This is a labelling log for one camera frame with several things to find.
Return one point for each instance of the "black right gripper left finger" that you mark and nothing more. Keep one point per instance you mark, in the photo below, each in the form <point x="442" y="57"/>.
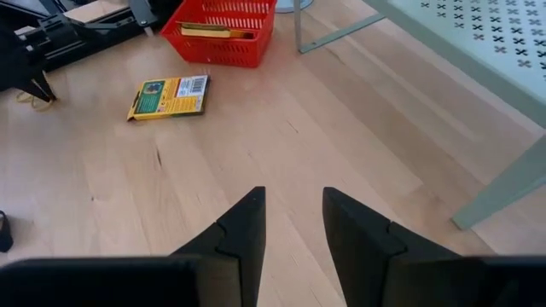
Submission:
<point x="234" y="264"/>

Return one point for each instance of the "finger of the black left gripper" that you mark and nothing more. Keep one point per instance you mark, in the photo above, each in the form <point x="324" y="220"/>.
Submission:
<point x="40" y="85"/>

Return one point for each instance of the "sage green perforated metal shelf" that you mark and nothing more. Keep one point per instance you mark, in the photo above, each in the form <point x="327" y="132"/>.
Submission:
<point x="469" y="38"/>

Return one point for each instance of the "red plastic basket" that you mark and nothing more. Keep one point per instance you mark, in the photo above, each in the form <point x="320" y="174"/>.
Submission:
<point x="222" y="53"/>

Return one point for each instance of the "yellow green crayon box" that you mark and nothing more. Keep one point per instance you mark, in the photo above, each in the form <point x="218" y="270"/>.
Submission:
<point x="170" y="102"/>
<point x="205" y="31"/>

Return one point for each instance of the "thin tan rubber band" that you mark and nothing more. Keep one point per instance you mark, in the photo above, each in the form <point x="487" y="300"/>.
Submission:
<point x="22" y="99"/>

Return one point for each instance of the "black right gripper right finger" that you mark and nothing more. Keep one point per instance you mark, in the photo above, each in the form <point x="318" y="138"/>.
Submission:
<point x="362" y="264"/>

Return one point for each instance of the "black aluminium rig frame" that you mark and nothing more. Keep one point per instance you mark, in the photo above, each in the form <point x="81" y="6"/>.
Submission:
<point x="106" y="30"/>

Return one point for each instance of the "black wide elastic band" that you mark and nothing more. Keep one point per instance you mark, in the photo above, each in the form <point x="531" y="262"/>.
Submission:
<point x="5" y="239"/>

